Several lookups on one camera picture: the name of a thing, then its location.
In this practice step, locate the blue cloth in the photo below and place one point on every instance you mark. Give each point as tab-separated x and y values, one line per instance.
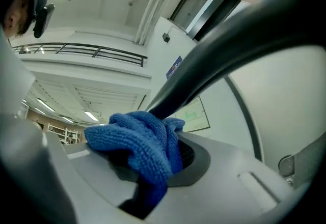
142	141

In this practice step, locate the ceiling tube light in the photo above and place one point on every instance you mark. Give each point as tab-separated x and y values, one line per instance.
91	115
45	105
67	119

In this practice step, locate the black head-mounted camera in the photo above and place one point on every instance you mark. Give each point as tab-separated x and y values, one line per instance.
42	14

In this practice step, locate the black wall box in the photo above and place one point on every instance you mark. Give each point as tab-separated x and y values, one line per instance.
166	37

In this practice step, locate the framed floor plan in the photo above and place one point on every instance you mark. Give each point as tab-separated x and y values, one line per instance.
196	118

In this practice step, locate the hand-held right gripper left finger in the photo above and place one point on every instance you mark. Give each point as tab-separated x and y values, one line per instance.
63	179

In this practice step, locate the white shelf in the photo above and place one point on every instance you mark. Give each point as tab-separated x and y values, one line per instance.
65	135

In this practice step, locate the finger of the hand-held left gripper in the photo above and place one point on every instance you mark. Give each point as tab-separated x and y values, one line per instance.
308	159

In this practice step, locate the black balcony railing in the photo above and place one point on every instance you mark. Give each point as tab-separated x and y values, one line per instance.
102	52

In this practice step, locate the blue wall poster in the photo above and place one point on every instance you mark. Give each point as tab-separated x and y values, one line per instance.
174	67

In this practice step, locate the dark glass door frame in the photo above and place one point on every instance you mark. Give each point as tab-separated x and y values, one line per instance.
221	9

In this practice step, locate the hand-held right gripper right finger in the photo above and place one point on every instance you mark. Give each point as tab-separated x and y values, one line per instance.
224	187

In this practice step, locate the person's face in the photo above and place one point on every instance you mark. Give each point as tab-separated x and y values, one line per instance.
17	14

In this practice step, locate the white ceiling pipes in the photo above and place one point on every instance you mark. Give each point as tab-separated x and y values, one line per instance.
155	4

